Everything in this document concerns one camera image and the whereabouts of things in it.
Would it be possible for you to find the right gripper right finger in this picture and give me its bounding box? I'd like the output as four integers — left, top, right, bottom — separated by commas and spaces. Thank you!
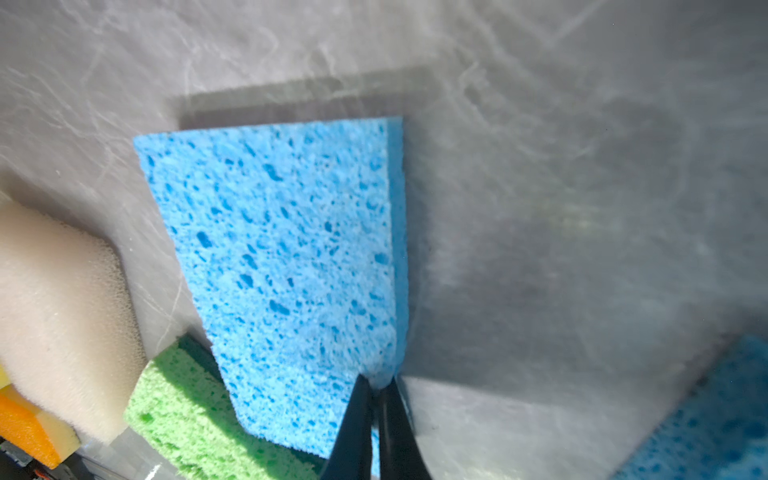
376, 379, 432, 480

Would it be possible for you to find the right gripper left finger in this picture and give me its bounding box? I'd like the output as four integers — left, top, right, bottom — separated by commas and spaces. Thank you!
320, 375, 373, 480

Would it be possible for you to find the green cellulose sponge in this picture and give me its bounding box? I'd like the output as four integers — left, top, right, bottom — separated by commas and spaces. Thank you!
124, 335, 324, 479

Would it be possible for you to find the blue cellulose sponge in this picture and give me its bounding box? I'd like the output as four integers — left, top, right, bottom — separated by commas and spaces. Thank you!
613, 336, 767, 479
133, 117, 409, 457

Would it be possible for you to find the beige foam sponge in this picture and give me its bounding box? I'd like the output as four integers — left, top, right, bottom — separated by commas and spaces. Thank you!
1, 201, 147, 444

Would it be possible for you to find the yellow foam sponge lower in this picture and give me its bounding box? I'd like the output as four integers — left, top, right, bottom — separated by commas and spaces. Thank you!
1, 364, 80, 463

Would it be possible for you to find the orange foam sponge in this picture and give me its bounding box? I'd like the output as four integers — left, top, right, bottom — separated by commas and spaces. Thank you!
1, 385, 62, 468

